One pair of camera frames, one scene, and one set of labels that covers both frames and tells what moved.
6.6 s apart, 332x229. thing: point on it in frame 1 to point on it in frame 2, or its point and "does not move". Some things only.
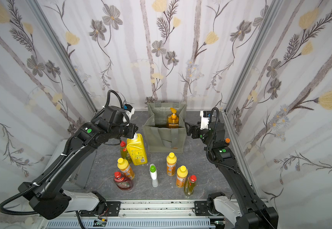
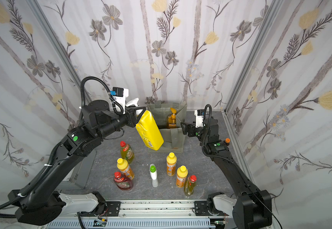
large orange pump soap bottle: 172,120 does not move
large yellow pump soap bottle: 136,149 to 148,127
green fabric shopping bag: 160,139 does not move
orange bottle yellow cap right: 182,172 does not move
